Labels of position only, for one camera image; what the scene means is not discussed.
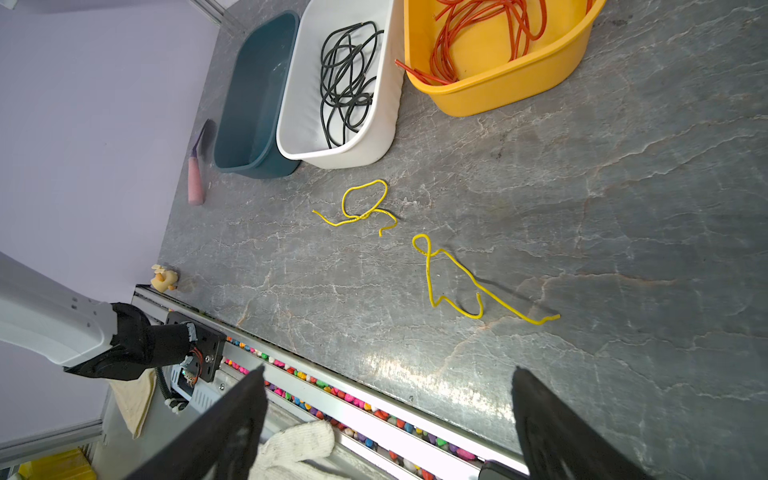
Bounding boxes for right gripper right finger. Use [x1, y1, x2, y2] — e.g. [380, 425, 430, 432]
[511, 368, 650, 479]

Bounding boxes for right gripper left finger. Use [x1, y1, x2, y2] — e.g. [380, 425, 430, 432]
[128, 366, 267, 480]

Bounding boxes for yellow cable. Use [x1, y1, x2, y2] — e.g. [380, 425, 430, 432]
[311, 179, 400, 238]
[411, 233, 562, 326]

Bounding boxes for black cable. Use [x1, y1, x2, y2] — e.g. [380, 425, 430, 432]
[319, 20, 385, 150]

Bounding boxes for red cables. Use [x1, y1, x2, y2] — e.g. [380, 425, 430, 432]
[394, 0, 595, 86]

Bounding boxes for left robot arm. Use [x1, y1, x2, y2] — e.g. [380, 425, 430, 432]
[1, 254, 197, 381]

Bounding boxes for right white work glove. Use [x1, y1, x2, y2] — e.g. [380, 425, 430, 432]
[247, 421, 343, 480]

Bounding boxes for yellow box under table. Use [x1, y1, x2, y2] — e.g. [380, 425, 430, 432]
[18, 448, 98, 480]

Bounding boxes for small yellow toy animal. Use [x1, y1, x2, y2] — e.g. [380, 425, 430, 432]
[150, 264, 179, 293]

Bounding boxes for purple pink brush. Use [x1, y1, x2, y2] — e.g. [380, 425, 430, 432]
[187, 119, 214, 206]

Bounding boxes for teal plastic bin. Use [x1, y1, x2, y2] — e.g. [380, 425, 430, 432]
[213, 11, 299, 179]

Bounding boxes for white plastic bin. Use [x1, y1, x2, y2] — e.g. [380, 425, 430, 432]
[276, 1, 404, 169]

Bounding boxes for yellow plastic bin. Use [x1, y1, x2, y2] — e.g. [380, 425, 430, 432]
[397, 0, 606, 117]

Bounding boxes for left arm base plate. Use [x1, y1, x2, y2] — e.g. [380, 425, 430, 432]
[168, 311, 227, 386]

